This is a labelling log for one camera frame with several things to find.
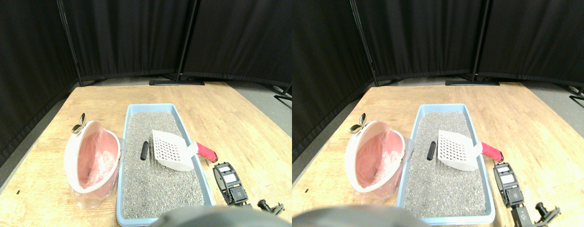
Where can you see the flat black curtain stand foot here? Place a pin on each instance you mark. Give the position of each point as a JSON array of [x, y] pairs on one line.
[[472, 82], [176, 82]]

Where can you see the black lump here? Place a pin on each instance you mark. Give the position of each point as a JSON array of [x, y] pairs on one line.
[[431, 151], [144, 150]]

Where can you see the blue litter tray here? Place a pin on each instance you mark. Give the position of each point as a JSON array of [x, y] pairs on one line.
[[443, 189], [150, 189]]

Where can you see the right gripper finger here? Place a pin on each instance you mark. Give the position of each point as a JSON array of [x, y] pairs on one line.
[[499, 185], [235, 187], [219, 184], [513, 189]]

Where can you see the white bin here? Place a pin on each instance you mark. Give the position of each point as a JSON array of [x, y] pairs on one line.
[[98, 161], [382, 163]]

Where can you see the black curtain stand pole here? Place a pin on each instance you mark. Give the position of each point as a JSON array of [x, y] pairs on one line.
[[69, 45], [482, 42], [364, 45], [187, 42]]

